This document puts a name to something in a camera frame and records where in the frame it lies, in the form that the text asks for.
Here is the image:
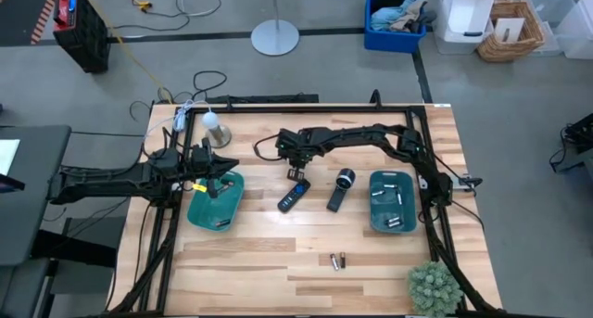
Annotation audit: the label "black looped cable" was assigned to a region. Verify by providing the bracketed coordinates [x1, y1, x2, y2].
[128, 70, 229, 120]

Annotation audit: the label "white-screen tablet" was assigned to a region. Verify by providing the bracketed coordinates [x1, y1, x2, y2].
[0, 139, 27, 194]

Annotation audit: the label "green artificial plant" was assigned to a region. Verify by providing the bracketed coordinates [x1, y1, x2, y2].
[407, 261, 464, 318]

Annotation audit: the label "teal plastic bin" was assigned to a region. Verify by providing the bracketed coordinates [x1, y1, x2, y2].
[369, 170, 418, 235]
[187, 167, 246, 233]

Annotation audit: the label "wicker basket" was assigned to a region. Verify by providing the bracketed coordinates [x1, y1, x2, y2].
[475, 0, 547, 63]

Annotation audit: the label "white plastic bin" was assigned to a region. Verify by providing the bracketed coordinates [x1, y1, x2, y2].
[435, 0, 498, 55]

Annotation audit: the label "white floor cable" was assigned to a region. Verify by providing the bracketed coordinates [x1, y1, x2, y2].
[174, 0, 224, 19]

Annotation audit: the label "blue plastic bin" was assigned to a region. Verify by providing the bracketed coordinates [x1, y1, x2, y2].
[363, 0, 426, 55]

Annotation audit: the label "black metal table frame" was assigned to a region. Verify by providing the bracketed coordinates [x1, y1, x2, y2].
[104, 89, 506, 318]

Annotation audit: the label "black cloth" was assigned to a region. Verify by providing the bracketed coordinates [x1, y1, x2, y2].
[372, 0, 405, 12]

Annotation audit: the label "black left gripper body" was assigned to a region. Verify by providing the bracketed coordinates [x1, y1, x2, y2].
[189, 138, 219, 199]

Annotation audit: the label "black power strip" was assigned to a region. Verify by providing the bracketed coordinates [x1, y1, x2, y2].
[205, 93, 320, 105]

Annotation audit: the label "red and black tool case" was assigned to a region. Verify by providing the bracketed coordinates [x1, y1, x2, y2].
[52, 0, 112, 74]

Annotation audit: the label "beige cloth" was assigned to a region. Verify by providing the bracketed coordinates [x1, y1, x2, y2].
[390, 0, 428, 34]

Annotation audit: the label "black floor cable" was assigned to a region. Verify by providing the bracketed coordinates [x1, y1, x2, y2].
[110, 0, 192, 32]

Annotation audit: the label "white bulb table lamp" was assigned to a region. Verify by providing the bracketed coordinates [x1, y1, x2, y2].
[201, 111, 233, 149]

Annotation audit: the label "white cable bundle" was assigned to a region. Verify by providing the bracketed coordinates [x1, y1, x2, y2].
[171, 99, 200, 133]

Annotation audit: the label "light blue cloth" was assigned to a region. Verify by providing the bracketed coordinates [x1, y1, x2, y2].
[370, 0, 415, 32]

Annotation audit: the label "black equipment box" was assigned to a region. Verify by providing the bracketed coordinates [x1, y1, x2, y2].
[549, 113, 593, 173]

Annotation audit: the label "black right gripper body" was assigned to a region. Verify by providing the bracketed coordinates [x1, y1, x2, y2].
[285, 146, 314, 171]

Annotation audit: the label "white card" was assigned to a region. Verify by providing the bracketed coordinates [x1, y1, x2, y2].
[493, 16, 527, 45]

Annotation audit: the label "black desk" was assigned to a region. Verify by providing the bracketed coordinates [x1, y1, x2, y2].
[0, 125, 73, 267]

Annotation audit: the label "clear plastic bin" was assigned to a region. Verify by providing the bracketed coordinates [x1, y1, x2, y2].
[553, 0, 593, 60]
[526, 0, 578, 57]

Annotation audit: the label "black mat, striped edge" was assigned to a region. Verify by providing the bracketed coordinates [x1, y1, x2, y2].
[0, 0, 61, 47]

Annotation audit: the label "yellow floor cable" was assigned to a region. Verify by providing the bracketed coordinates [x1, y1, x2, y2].
[78, 0, 175, 105]

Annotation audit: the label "silver floor stand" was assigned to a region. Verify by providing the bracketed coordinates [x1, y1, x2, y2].
[250, 0, 301, 57]

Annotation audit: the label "black remote, blue button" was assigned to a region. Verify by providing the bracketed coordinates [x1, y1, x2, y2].
[276, 178, 312, 214]

